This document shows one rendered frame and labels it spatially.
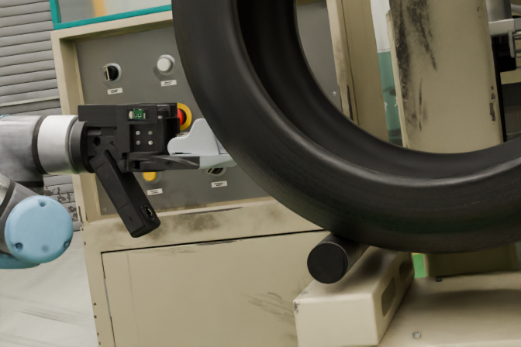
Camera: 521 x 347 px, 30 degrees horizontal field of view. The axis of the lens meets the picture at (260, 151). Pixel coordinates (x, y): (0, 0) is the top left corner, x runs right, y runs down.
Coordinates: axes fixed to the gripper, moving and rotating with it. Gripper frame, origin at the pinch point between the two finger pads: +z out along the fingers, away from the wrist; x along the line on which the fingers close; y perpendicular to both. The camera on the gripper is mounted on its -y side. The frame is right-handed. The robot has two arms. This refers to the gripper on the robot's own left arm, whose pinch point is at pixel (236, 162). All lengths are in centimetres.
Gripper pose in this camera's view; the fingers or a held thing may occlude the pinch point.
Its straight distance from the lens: 116.8
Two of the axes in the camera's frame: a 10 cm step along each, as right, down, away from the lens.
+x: 2.7, -0.9, 9.6
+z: 9.6, 0.0, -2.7
